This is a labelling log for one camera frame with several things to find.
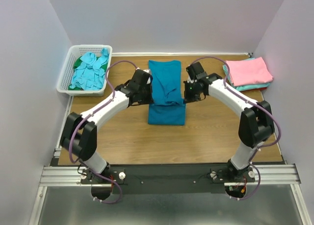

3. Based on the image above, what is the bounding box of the light blue crumpled t-shirt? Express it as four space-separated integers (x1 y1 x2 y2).
71 47 109 90

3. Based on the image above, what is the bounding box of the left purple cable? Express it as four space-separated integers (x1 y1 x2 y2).
68 60 139 204

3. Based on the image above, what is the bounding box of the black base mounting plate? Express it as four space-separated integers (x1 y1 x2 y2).
81 163 255 197

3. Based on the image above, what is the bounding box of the teal blue t-shirt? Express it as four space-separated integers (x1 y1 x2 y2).
148 60 186 126

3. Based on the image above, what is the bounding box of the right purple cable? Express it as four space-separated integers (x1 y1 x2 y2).
190 56 282 201

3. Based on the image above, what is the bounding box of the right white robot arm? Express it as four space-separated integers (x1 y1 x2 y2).
184 62 275 182

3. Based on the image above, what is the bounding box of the white plastic laundry basket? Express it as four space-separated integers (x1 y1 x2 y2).
56 44 112 96

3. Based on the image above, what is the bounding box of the green t-shirt in basket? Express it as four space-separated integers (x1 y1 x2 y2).
68 56 108 90

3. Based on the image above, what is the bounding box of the mint folded t-shirt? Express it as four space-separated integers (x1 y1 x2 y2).
222 65 271 91

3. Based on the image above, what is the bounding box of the pink folded t-shirt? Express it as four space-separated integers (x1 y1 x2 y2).
226 57 273 86

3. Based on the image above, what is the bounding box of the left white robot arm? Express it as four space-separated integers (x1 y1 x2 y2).
60 68 153 183

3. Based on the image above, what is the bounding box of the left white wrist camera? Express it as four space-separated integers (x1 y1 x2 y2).
144 69 153 84

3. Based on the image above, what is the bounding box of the aluminium extrusion rail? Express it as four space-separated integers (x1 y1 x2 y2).
39 165 301 187

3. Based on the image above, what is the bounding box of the purple cable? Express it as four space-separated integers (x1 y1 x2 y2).
190 56 282 201
68 60 139 204

